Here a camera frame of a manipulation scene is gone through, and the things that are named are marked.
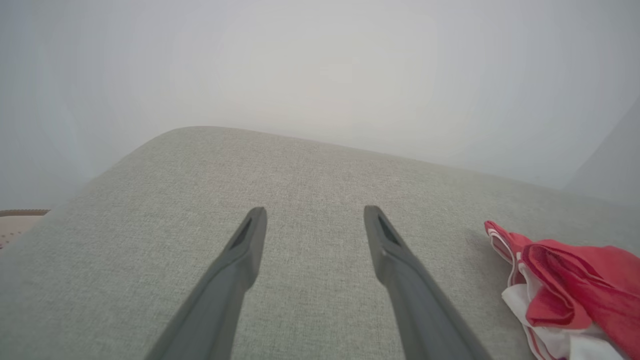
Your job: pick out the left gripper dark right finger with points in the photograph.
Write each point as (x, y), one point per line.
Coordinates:
(425, 310)

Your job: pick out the red white sports jersey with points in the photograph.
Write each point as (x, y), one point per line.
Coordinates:
(575, 280)

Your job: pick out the grey fabric sofa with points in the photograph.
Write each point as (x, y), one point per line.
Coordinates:
(320, 175)

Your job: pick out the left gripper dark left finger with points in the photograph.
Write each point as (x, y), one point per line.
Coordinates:
(220, 305)

